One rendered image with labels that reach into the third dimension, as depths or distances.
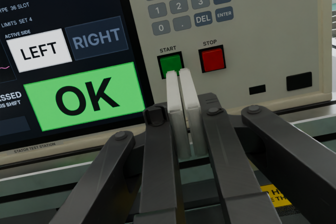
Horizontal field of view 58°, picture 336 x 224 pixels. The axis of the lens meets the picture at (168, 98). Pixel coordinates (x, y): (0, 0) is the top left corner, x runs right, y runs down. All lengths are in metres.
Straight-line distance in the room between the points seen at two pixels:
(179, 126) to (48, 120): 0.19
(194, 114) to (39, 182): 0.21
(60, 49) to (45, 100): 0.05
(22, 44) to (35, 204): 0.16
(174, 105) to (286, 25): 0.17
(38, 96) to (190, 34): 0.15
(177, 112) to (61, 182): 0.19
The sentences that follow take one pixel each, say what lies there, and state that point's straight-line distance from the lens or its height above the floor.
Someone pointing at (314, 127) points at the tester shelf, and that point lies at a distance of 0.31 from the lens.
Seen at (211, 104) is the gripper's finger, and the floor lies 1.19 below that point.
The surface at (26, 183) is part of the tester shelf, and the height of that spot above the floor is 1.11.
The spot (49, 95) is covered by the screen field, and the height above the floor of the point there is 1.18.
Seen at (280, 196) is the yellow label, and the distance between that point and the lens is 0.29.
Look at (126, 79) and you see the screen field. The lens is 0.29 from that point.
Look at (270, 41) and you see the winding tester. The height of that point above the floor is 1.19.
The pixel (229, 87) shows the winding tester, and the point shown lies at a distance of 0.30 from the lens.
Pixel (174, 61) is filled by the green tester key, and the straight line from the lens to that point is 0.27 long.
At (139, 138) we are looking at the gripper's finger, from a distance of 0.15.
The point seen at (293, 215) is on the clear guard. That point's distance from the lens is 0.28.
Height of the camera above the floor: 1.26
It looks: 22 degrees down
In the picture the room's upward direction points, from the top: 13 degrees counter-clockwise
